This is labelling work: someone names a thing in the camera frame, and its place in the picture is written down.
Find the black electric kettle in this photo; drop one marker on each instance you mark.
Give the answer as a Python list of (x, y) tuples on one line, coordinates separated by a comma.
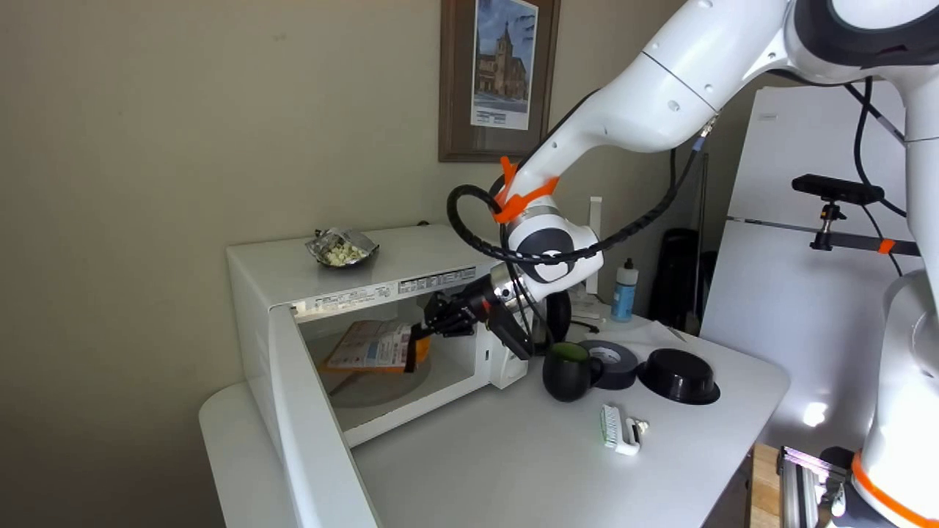
[(559, 315)]

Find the black camera on stand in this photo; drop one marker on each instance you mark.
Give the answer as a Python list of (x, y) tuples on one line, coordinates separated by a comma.
[(833, 192)]

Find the white microwave oven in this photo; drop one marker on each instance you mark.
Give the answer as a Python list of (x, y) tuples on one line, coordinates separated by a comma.
[(290, 311)]

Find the white microwave door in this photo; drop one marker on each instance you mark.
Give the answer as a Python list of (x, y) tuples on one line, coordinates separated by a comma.
[(314, 458)]

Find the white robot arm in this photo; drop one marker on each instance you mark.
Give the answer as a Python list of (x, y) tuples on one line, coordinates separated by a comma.
[(701, 57)]

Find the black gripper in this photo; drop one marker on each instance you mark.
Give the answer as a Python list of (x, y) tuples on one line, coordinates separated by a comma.
[(477, 302)]

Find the black round lid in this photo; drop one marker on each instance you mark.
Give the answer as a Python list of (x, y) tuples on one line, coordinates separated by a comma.
[(678, 377)]

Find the blue white spray bottle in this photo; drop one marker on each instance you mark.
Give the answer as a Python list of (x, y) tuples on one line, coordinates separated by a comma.
[(622, 290)]

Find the black duct tape roll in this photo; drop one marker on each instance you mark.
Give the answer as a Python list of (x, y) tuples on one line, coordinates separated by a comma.
[(610, 365)]

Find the dark green cup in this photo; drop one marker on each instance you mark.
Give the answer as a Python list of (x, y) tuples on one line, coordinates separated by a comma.
[(570, 370)]

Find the black tall speaker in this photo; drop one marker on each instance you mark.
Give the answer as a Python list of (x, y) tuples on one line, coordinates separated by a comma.
[(675, 280)]

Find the framed corkboard with poster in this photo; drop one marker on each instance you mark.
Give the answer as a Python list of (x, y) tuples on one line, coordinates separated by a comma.
[(496, 59)]

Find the orange snack packet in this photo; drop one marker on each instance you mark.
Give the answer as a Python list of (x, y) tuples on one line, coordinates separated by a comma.
[(372, 343)]

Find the small white plastic gadget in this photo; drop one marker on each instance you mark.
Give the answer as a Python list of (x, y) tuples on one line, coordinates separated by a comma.
[(622, 431)]

